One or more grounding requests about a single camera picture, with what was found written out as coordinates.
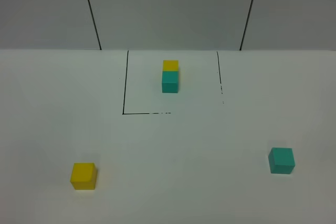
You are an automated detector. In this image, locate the teal template block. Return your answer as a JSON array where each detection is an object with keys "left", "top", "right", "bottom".
[{"left": 162, "top": 71, "right": 179, "bottom": 93}]

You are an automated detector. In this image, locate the yellow template block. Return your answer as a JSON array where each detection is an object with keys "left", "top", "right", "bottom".
[{"left": 163, "top": 60, "right": 179, "bottom": 71}]

